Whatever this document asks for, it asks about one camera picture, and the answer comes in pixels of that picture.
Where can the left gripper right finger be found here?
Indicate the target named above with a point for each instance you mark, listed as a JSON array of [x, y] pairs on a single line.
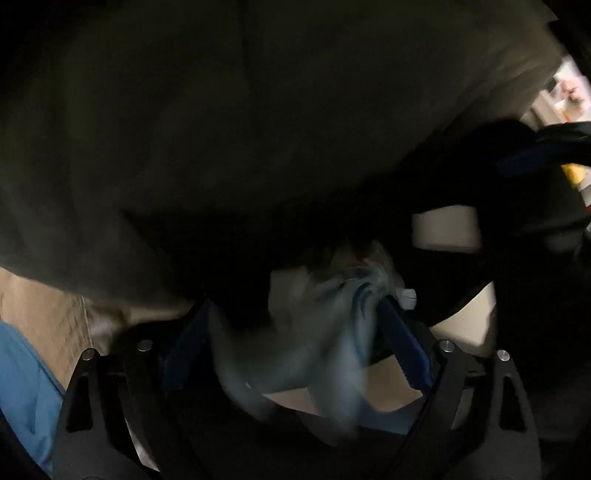
[[474, 420]]

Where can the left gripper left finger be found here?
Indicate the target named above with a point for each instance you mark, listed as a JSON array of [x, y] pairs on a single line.
[[143, 411]]

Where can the blue cloth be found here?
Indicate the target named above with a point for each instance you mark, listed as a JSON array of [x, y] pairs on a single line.
[[31, 397]]

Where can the grey tissue trash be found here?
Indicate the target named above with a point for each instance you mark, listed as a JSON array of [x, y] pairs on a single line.
[[325, 328]]

